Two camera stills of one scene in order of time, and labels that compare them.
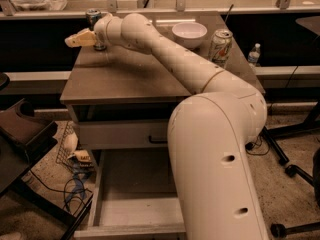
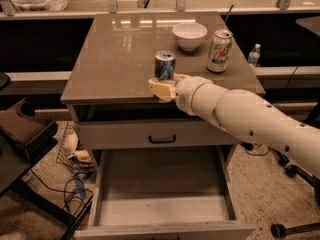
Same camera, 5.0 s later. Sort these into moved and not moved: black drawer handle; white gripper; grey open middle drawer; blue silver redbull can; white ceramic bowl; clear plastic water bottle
Moved: blue silver redbull can; white gripper
Not moved: clear plastic water bottle; white ceramic bowl; grey open middle drawer; black drawer handle
